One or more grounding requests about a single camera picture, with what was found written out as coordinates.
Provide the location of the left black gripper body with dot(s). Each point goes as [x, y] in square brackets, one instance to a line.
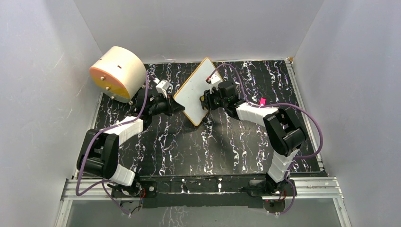
[165, 106]

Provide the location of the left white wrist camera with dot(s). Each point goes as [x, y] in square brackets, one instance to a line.
[162, 86]

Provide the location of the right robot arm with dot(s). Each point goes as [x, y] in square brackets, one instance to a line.
[285, 133]

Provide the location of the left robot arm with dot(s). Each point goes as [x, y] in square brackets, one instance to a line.
[100, 149]

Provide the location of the black front mounting rail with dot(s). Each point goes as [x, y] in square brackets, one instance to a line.
[202, 191]

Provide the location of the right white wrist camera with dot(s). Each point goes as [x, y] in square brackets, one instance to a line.
[214, 80]

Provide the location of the cream cylinder with orange face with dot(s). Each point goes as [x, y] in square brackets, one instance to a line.
[119, 73]

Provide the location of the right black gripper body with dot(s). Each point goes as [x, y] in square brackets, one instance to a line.
[207, 98]

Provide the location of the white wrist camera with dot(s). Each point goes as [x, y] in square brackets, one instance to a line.
[162, 86]
[214, 80]

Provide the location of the pink plastic cross piece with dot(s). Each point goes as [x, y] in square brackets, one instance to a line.
[262, 102]

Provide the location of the white whiteboard with orange frame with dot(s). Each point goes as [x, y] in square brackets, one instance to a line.
[192, 89]

